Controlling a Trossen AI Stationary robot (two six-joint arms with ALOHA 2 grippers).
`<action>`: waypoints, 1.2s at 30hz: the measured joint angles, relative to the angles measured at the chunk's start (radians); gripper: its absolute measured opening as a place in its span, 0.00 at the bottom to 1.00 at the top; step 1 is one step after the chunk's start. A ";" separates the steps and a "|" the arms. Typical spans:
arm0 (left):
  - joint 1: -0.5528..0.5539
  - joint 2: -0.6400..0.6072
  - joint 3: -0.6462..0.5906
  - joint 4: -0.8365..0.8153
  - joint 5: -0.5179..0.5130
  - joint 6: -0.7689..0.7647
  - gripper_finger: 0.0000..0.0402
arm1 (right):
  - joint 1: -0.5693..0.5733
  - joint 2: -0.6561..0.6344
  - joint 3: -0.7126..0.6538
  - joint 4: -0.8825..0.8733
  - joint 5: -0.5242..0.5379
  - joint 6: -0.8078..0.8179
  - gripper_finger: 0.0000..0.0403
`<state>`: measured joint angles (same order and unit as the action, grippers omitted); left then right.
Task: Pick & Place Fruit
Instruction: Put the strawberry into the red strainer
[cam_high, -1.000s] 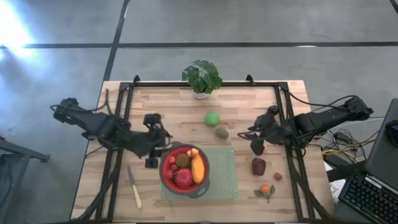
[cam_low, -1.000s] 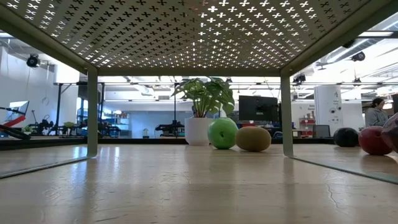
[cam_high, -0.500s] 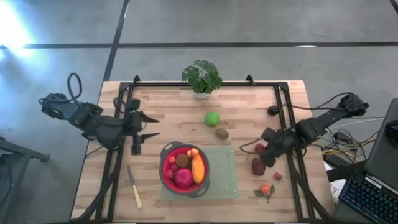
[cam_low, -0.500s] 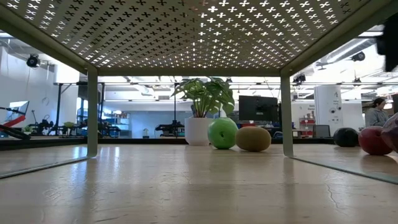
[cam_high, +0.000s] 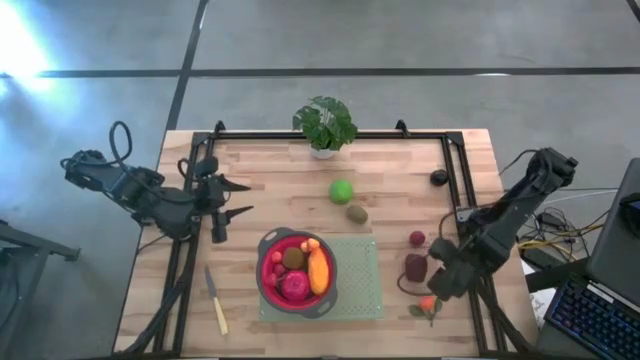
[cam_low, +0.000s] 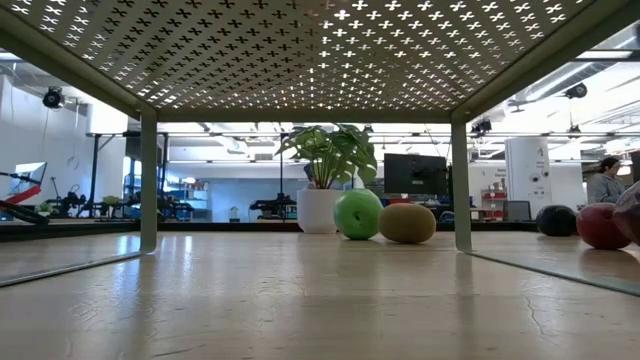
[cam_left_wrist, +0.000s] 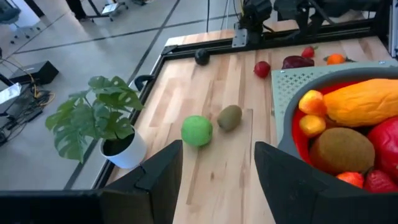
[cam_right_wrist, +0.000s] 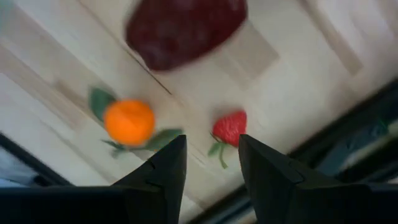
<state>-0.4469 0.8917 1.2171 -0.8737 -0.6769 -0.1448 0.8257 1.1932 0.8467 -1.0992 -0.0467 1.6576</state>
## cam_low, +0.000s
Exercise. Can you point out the green apple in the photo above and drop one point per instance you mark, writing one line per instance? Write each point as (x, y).
(357, 214)

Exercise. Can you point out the brown kiwi fruit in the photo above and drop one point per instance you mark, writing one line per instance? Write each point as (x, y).
(407, 223)

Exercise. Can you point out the green plant in white pot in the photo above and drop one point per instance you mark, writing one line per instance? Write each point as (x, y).
(320, 210)

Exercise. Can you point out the black background machine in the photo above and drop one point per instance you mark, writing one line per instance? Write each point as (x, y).
(70, 201)
(272, 206)

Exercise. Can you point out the green perforated metal rack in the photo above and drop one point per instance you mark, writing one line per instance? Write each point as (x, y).
(300, 116)

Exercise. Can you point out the black monitor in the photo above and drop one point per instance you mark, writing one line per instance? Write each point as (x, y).
(415, 174)

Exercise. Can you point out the shelf with red bins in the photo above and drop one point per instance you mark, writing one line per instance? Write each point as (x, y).
(494, 196)

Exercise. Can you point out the white pillar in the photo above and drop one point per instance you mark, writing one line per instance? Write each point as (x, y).
(527, 165)

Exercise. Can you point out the black ceiling spotlight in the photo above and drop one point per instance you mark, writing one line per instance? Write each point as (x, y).
(576, 91)
(52, 97)

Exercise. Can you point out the person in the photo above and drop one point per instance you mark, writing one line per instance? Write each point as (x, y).
(605, 186)

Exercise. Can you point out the red plum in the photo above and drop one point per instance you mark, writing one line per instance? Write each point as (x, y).
(602, 226)

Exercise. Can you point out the tilted grey screen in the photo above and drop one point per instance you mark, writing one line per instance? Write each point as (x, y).
(29, 175)

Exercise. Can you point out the red bar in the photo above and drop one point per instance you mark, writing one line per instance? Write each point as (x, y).
(26, 194)

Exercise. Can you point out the dark red bell pepper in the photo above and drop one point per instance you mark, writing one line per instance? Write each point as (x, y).
(631, 215)

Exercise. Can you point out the black steel post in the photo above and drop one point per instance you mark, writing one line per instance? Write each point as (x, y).
(95, 175)

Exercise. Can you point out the black aluminium table frame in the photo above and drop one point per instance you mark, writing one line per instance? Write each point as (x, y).
(75, 230)

